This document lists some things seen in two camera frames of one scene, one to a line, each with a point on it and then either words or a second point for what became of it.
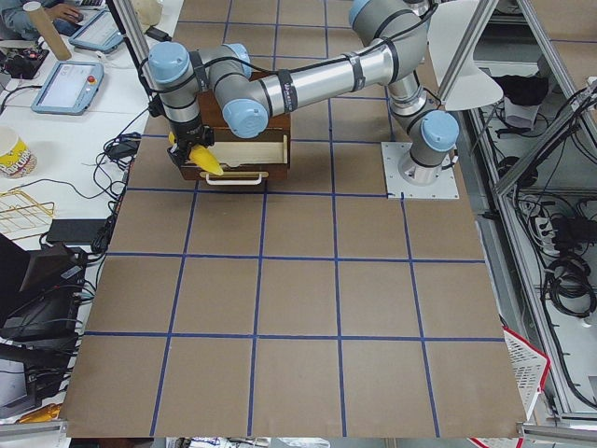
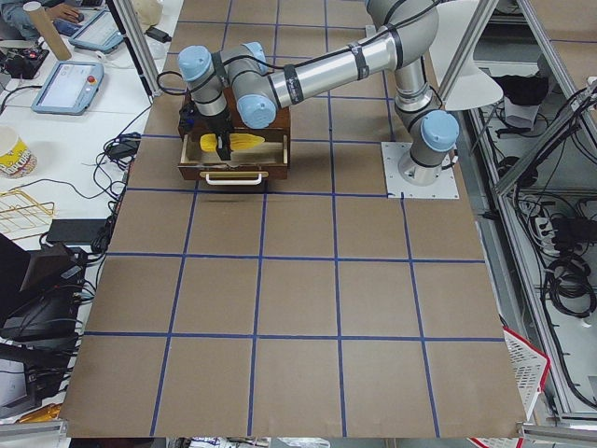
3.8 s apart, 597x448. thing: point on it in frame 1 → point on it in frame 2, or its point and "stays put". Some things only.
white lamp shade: x=471 y=88 stays put
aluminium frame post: x=137 y=41 stays put
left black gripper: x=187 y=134 → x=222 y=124
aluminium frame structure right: x=529 y=141 stays put
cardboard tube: x=50 y=33 stays put
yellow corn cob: x=202 y=157 → x=237 y=141
